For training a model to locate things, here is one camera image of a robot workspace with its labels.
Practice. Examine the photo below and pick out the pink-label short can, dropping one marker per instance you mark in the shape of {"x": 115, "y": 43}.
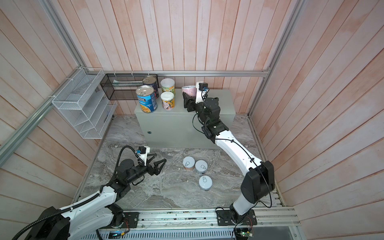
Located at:
{"x": 191, "y": 91}

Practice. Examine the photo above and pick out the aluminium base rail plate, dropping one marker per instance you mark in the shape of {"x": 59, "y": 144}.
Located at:
{"x": 189, "y": 224}

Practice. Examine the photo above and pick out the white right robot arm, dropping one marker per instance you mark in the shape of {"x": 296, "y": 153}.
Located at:
{"x": 259, "y": 177}

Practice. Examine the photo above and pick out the black wire mesh basket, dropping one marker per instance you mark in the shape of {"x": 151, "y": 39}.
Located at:
{"x": 118, "y": 87}

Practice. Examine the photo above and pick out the aluminium wall rail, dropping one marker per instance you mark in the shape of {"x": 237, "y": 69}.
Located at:
{"x": 190, "y": 73}

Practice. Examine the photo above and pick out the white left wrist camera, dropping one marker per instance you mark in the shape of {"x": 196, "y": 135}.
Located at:
{"x": 142, "y": 155}

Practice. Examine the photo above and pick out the orange-label short can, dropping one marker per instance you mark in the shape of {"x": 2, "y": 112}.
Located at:
{"x": 189, "y": 163}

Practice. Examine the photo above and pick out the yellow can white lid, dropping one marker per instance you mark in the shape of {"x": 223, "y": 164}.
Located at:
{"x": 168, "y": 85}
{"x": 168, "y": 100}

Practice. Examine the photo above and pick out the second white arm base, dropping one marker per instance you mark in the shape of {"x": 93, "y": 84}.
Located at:
{"x": 121, "y": 219}

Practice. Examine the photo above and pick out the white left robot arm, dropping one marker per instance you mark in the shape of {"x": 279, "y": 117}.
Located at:
{"x": 98, "y": 210}

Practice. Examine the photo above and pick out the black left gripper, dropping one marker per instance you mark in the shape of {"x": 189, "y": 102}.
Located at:
{"x": 150, "y": 168}

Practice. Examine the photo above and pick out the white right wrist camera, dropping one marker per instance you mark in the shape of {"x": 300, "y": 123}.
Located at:
{"x": 202, "y": 90}

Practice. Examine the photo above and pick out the blue soup can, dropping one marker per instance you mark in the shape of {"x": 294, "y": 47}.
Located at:
{"x": 147, "y": 98}

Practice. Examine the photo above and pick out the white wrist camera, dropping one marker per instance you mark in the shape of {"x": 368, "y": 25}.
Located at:
{"x": 142, "y": 155}
{"x": 202, "y": 90}

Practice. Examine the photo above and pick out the grey-label short can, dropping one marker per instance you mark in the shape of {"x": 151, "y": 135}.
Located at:
{"x": 201, "y": 167}

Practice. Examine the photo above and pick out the dark blue tomato can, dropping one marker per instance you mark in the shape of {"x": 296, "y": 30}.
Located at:
{"x": 152, "y": 81}

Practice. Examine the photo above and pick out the grey metal cabinet box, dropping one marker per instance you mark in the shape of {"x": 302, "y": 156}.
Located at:
{"x": 176, "y": 128}

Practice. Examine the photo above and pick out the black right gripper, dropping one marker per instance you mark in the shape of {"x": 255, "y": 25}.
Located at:
{"x": 192, "y": 103}

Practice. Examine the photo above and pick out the short white-top can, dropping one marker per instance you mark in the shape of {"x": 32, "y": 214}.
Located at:
{"x": 205, "y": 183}

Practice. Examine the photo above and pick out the white wire mesh shelf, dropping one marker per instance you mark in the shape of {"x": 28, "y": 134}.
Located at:
{"x": 84, "y": 104}

